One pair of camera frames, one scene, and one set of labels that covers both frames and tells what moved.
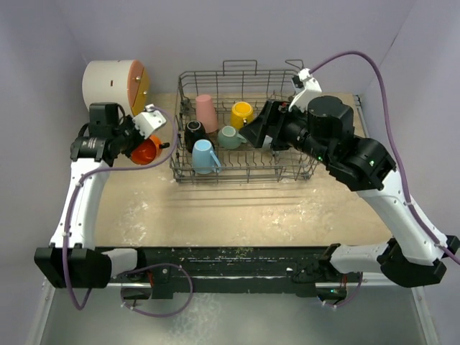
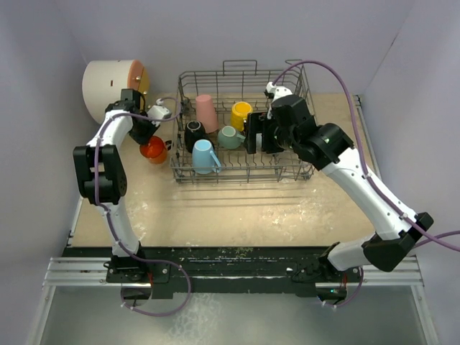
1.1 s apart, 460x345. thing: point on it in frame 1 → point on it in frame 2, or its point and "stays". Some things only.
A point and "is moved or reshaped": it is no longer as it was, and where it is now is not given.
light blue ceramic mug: [203, 157] stays
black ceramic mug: [195, 131] stays
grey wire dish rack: [208, 146] stays
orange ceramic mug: [149, 152] is moved or reshaped
